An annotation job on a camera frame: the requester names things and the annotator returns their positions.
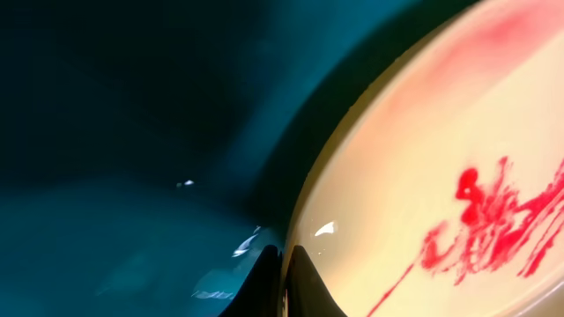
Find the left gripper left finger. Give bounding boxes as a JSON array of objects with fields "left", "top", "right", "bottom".
[{"left": 219, "top": 245, "right": 282, "bottom": 317}]

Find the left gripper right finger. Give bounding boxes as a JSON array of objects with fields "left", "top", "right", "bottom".
[{"left": 285, "top": 245, "right": 345, "bottom": 317}]

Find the yellow-green plate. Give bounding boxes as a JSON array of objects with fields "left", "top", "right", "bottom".
[{"left": 283, "top": 0, "right": 563, "bottom": 316}]

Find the teal plastic serving tray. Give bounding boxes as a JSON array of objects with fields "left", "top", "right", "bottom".
[{"left": 1, "top": 1, "right": 468, "bottom": 316}]

